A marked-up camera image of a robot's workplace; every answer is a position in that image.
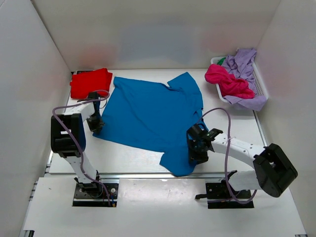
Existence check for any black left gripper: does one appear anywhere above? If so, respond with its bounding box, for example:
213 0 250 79
86 111 105 135

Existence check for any blue t shirt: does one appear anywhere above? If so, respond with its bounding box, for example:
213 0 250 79
97 72 203 177

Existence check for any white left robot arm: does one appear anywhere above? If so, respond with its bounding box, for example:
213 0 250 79
50 90 109 197

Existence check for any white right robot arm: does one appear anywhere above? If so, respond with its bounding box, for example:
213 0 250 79
186 123 298 198

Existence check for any red folded t shirt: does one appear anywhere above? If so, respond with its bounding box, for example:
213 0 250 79
70 68 113 99

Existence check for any pink t shirt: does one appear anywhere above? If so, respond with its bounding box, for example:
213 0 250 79
204 64 255 99

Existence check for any white plastic basket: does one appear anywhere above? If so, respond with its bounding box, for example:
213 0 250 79
216 61 269 103

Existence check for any green t shirt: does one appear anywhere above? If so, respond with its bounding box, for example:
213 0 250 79
217 57 226 66

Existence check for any lavender t shirt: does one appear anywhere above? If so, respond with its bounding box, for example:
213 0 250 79
221 48 267 111

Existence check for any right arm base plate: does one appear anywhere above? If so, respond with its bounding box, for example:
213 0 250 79
195 182 254 209

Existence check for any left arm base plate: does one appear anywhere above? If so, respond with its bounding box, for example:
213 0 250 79
72 181 119 208

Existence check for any aluminium table edge rail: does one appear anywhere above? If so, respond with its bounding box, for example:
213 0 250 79
44 69 277 180

